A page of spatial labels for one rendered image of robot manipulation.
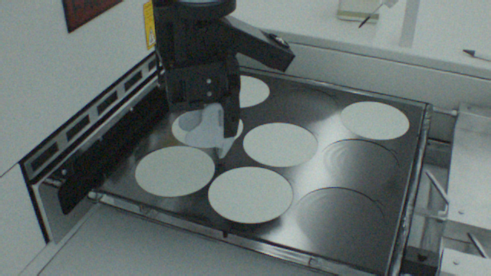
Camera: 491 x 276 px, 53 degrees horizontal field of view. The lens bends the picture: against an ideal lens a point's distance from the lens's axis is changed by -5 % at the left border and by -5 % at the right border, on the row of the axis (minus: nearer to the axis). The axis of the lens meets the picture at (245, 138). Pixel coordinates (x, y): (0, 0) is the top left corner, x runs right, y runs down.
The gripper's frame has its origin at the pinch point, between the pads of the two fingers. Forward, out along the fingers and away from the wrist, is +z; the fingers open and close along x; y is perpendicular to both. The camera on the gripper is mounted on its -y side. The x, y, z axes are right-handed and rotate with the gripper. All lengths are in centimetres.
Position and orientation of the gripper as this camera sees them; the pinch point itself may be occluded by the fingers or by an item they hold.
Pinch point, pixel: (225, 146)
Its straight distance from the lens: 64.8
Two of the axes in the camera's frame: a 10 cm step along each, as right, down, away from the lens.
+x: 3.2, 5.5, -7.7
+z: 0.0, 8.2, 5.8
